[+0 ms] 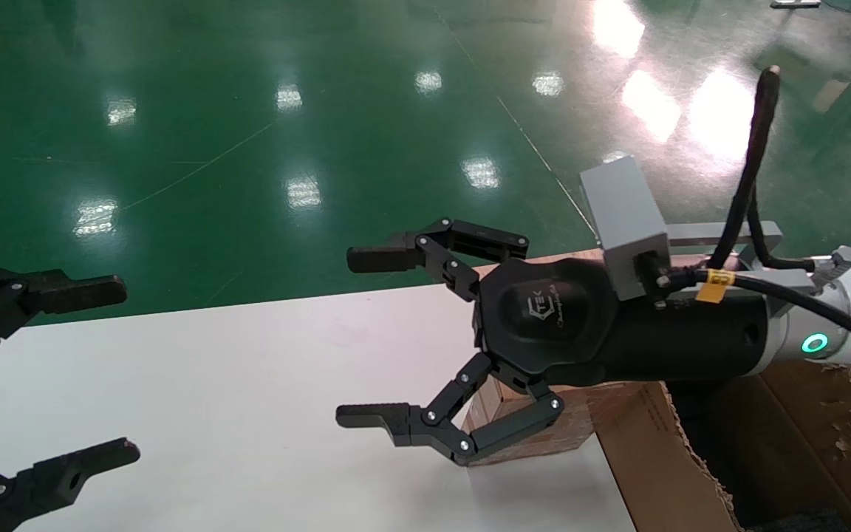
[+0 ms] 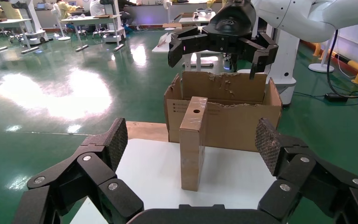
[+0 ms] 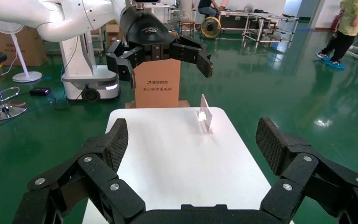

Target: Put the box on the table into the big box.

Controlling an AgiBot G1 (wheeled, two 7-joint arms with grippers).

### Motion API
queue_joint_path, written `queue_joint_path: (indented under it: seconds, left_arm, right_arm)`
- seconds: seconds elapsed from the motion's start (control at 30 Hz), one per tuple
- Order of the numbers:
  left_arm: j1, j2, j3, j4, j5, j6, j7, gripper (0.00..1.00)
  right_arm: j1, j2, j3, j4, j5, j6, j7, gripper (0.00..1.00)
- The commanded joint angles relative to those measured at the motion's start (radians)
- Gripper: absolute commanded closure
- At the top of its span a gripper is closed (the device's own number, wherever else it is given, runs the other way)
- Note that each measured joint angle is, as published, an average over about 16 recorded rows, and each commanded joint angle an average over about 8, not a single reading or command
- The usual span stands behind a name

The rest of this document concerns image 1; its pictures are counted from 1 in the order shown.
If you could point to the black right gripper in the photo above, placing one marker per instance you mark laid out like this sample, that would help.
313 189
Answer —
558 325

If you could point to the plywood pallet board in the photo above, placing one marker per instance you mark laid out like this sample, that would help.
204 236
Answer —
544 261

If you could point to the gray flat floor base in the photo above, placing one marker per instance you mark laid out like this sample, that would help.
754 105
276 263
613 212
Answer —
795 3

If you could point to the small wood-pattern box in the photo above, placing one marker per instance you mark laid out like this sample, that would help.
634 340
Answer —
488 406

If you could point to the big cardboard box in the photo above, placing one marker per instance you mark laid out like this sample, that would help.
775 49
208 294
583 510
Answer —
654 458

